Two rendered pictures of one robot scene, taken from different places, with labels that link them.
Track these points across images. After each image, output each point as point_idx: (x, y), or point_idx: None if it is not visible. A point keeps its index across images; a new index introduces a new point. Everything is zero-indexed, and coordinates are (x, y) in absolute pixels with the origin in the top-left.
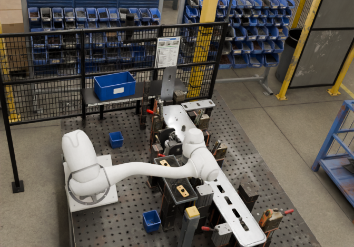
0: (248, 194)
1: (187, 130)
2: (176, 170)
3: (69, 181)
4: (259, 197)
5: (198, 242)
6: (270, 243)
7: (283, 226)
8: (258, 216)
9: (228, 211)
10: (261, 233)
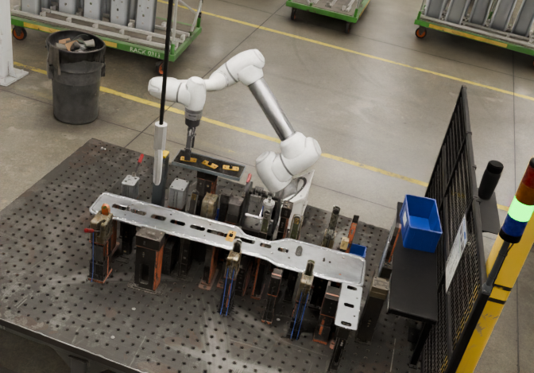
0: (145, 227)
1: (295, 257)
2: (177, 79)
3: (295, 178)
4: (152, 331)
5: None
6: (91, 288)
7: (92, 316)
8: (130, 306)
9: (145, 208)
10: (98, 210)
